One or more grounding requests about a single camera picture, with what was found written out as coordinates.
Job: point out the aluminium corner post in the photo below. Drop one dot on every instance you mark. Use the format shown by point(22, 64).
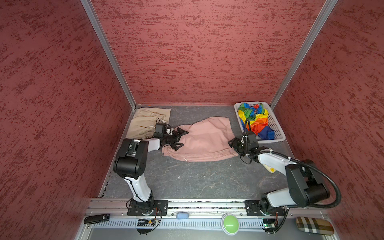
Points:
point(317, 26)
point(97, 26)

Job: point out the small blue oval object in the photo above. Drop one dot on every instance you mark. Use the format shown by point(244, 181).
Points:
point(182, 215)

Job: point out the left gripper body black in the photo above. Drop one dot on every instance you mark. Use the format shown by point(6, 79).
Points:
point(170, 138)

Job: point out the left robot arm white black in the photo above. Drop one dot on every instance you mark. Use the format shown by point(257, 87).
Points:
point(131, 161)

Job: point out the white plastic laundry basket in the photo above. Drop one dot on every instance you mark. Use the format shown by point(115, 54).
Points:
point(273, 123)

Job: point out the beige shorts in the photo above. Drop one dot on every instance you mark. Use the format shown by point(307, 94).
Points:
point(144, 122)

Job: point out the left circuit board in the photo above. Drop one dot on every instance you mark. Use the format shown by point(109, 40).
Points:
point(145, 226)

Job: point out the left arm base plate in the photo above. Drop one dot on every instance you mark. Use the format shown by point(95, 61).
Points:
point(151, 208)

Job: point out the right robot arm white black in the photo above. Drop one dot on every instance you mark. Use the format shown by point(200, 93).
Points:
point(306, 186)

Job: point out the pink shorts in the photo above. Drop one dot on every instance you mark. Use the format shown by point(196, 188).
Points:
point(206, 141)

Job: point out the black flat remote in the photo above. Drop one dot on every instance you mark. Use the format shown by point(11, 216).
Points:
point(96, 219)

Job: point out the colourful shorts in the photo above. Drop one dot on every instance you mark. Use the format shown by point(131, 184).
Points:
point(255, 119)

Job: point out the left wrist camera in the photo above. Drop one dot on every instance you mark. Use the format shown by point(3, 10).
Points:
point(161, 130)

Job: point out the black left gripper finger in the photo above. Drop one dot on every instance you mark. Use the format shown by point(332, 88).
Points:
point(180, 132)
point(176, 146)

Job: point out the right circuit board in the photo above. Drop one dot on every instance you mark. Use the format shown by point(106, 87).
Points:
point(270, 225)

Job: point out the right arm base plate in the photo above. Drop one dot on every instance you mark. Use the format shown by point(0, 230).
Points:
point(258, 208)

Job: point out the aluminium corner post right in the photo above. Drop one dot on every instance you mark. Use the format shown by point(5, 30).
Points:
point(317, 26)

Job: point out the aluminium front rail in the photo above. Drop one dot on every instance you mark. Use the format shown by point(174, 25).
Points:
point(196, 208)

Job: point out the plaid glasses case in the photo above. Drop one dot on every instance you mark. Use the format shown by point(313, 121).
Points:
point(315, 226)

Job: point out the cream calculator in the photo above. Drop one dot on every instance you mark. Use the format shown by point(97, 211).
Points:
point(271, 170)

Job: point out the green round button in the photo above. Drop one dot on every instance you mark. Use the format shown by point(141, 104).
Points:
point(230, 224)

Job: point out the circuit board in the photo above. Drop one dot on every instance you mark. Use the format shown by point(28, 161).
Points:
point(270, 225)
point(145, 226)

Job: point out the aluminium corner post left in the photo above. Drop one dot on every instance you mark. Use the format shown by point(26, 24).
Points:
point(97, 26)

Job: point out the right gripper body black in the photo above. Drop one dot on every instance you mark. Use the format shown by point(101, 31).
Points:
point(244, 148)

